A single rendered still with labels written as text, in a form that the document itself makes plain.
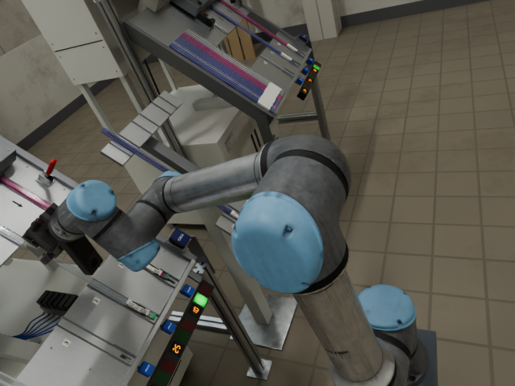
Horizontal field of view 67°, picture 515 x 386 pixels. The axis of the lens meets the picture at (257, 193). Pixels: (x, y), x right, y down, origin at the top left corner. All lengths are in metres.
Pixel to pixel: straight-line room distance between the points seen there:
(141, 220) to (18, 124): 4.29
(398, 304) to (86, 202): 0.61
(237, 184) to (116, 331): 0.54
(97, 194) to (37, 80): 4.53
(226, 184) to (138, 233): 0.21
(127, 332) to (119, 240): 0.34
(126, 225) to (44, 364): 0.38
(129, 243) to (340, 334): 0.41
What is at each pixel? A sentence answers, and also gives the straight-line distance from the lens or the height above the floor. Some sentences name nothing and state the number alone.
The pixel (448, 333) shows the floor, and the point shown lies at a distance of 1.71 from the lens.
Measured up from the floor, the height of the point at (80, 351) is 0.80.
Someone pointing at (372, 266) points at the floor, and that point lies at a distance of 1.90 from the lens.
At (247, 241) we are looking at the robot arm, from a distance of 0.47.
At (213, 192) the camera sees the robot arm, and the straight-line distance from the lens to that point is 0.69.
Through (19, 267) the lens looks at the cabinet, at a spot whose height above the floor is 0.62.
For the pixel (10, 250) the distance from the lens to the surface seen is 1.09.
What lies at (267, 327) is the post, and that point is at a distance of 1.80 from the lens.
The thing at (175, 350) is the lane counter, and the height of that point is 0.65.
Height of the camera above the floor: 1.47
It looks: 36 degrees down
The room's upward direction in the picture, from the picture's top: 21 degrees counter-clockwise
